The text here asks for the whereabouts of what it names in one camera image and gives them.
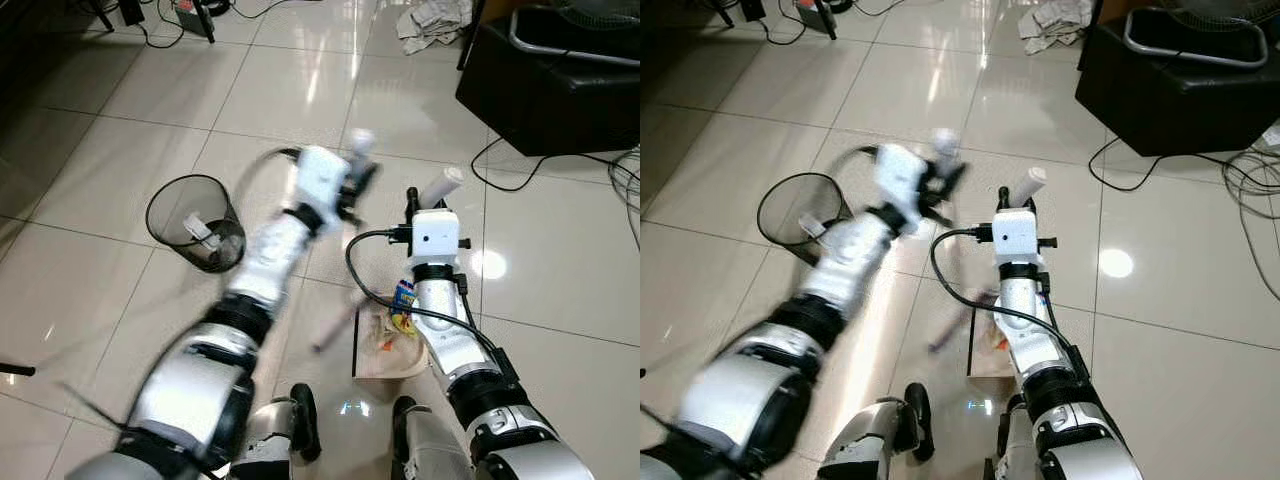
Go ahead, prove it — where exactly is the colourful snack wrapper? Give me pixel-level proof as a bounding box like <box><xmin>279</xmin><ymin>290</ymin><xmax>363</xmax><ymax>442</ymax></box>
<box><xmin>389</xmin><ymin>279</ymin><xmax>420</xmax><ymax>337</ymax></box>

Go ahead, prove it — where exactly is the black mesh wastebasket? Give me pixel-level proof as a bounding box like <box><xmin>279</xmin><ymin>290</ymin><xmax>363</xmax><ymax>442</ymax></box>
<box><xmin>145</xmin><ymin>174</ymin><xmax>247</xmax><ymax>274</ymax></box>
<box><xmin>756</xmin><ymin>171</ymin><xmax>855</xmax><ymax>267</ymax></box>

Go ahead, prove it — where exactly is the crumpled grey cloth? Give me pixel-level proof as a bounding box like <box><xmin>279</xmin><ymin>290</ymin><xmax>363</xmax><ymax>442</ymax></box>
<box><xmin>1017</xmin><ymin>0</ymin><xmax>1094</xmax><ymax>55</ymax></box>
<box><xmin>396</xmin><ymin>0</ymin><xmax>473</xmax><ymax>55</ymax></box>

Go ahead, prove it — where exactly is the black leather ottoman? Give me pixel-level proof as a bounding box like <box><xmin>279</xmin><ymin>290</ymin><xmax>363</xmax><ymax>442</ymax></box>
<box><xmin>1075</xmin><ymin>8</ymin><xmax>1280</xmax><ymax>158</ymax></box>
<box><xmin>455</xmin><ymin>8</ymin><xmax>641</xmax><ymax>158</ymax></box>

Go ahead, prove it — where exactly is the black device with red label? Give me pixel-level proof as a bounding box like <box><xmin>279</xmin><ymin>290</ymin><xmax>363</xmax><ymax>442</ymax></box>
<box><xmin>173</xmin><ymin>0</ymin><xmax>218</xmax><ymax>44</ymax></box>
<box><xmin>793</xmin><ymin>0</ymin><xmax>839</xmax><ymax>42</ymax></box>

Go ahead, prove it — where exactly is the robot left leg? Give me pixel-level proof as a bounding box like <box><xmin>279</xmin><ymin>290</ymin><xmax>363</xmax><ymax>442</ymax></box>
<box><xmin>815</xmin><ymin>381</ymin><xmax>927</xmax><ymax>480</ymax></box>
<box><xmin>228</xmin><ymin>383</ymin><xmax>322</xmax><ymax>480</ymax></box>

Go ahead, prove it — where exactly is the robot leg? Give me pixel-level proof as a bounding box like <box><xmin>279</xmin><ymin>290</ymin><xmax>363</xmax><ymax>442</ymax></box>
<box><xmin>391</xmin><ymin>396</ymin><xmax>473</xmax><ymax>480</ymax></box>
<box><xmin>815</xmin><ymin>381</ymin><xmax>927</xmax><ymax>480</ymax></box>
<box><xmin>984</xmin><ymin>394</ymin><xmax>1051</xmax><ymax>480</ymax></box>
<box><xmin>228</xmin><ymin>383</ymin><xmax>322</xmax><ymax>480</ymax></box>

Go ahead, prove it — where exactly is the robot right leg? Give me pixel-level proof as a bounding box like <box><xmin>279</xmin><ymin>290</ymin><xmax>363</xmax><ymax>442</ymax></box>
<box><xmin>984</xmin><ymin>394</ymin><xmax>1051</xmax><ymax>480</ymax></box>
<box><xmin>391</xmin><ymin>396</ymin><xmax>473</xmax><ymax>480</ymax></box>

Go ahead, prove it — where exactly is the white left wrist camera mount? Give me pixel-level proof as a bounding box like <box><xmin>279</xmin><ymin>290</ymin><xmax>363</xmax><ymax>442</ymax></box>
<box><xmin>876</xmin><ymin>143</ymin><xmax>931</xmax><ymax>215</ymax></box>
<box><xmin>295</xmin><ymin>146</ymin><xmax>351</xmax><ymax>215</ymax></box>

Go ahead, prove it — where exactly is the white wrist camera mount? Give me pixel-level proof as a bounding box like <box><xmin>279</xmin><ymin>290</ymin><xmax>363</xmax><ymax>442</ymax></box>
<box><xmin>994</xmin><ymin>208</ymin><xmax>1044</xmax><ymax>266</ymax></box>
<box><xmin>876</xmin><ymin>143</ymin><xmax>931</xmax><ymax>215</ymax></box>
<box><xmin>295</xmin><ymin>146</ymin><xmax>351</xmax><ymax>215</ymax></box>
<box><xmin>411</xmin><ymin>209</ymin><xmax>462</xmax><ymax>266</ymax></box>

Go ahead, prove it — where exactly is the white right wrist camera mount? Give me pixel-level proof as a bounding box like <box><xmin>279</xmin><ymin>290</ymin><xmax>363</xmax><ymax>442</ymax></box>
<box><xmin>411</xmin><ymin>209</ymin><xmax>462</xmax><ymax>266</ymax></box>
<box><xmin>994</xmin><ymin>208</ymin><xmax>1044</xmax><ymax>266</ymax></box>

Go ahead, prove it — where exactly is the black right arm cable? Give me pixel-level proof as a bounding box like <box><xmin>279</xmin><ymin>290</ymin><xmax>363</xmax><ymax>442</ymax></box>
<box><xmin>929</xmin><ymin>227</ymin><xmax>1079</xmax><ymax>353</ymax></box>
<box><xmin>344</xmin><ymin>229</ymin><xmax>503</xmax><ymax>353</ymax></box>

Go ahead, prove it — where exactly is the thin black floor cable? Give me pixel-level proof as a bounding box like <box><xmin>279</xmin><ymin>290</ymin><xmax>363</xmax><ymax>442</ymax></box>
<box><xmin>469</xmin><ymin>134</ymin><xmax>641</xmax><ymax>193</ymax></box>
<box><xmin>1087</xmin><ymin>134</ymin><xmax>1251</xmax><ymax>193</ymax></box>

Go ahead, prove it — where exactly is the silver metal tube frame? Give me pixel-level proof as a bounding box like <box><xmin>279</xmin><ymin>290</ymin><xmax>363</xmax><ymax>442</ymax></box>
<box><xmin>509</xmin><ymin>7</ymin><xmax>641</xmax><ymax>69</ymax></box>
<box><xmin>1122</xmin><ymin>7</ymin><xmax>1271</xmax><ymax>70</ymax></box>

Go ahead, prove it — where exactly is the tangled cable bundle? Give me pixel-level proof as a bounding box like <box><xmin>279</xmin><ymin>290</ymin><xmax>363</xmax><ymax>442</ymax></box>
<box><xmin>1220</xmin><ymin>146</ymin><xmax>1280</xmax><ymax>303</ymax></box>
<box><xmin>606</xmin><ymin>146</ymin><xmax>641</xmax><ymax>251</ymax></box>

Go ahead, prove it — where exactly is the fan with wire grille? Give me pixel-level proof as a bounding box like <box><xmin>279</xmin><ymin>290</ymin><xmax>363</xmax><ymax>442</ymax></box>
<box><xmin>553</xmin><ymin>0</ymin><xmax>641</xmax><ymax>29</ymax></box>
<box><xmin>1163</xmin><ymin>0</ymin><xmax>1280</xmax><ymax>33</ymax></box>

